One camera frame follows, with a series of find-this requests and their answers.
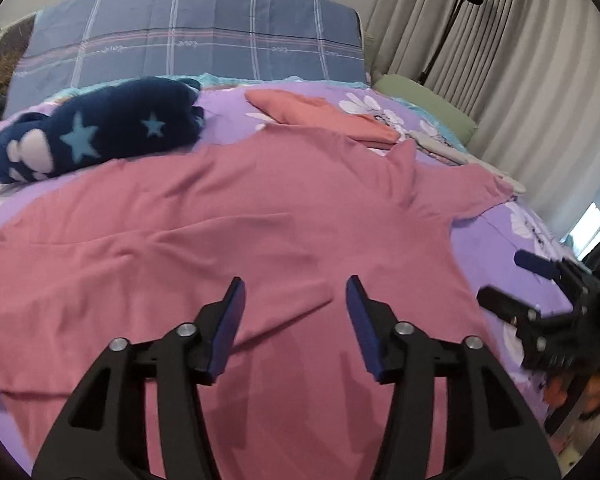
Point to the beige curtain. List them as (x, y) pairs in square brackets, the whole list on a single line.
[(527, 72)]

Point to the green pillow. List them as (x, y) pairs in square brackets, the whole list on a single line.
[(395, 86)]

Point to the blue plaid pillow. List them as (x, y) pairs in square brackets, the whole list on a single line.
[(83, 43)]

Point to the navy star fleece garment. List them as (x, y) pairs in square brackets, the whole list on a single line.
[(137, 118)]

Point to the orange folded shirt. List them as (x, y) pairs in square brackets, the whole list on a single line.
[(292, 109)]

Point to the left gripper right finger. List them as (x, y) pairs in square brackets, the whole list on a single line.
[(491, 433)]

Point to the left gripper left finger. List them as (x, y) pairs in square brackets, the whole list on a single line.
[(100, 433)]

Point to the pink shirt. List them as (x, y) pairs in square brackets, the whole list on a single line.
[(260, 239)]

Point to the purple floral bedsheet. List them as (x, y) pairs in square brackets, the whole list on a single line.
[(500, 249)]

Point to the dark floral pillow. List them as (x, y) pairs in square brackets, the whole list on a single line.
[(14, 41)]

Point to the right hand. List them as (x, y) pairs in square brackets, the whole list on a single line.
[(555, 390)]

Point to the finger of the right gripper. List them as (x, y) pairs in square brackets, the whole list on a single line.
[(548, 269), (508, 309)]

